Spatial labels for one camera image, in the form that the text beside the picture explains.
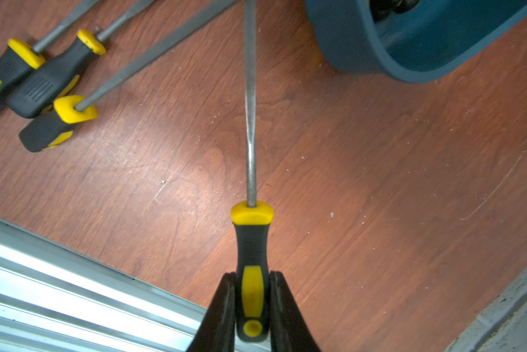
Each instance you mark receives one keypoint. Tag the file one yellow black handle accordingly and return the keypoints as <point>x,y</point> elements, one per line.
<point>20,58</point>

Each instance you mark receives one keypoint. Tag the teal plastic storage box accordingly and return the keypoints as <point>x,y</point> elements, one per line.
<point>420,45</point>

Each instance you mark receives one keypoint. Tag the file four yellow black handle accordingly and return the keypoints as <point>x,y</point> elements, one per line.
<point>251,218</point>

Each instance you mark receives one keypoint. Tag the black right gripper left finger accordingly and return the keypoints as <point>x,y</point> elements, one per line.
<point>217,330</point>

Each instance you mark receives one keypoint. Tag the aluminium front rail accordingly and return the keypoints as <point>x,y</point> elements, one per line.
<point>54,299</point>

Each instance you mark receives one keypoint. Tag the file five yellow black handle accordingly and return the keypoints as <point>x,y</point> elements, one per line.
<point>380,9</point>

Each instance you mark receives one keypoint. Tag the file two yellow black handle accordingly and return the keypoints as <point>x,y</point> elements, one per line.
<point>56,77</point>

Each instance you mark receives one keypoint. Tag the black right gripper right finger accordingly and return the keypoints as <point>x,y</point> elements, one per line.
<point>288,330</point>

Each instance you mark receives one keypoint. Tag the file three yellow black handle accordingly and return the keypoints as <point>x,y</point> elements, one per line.
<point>57,124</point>

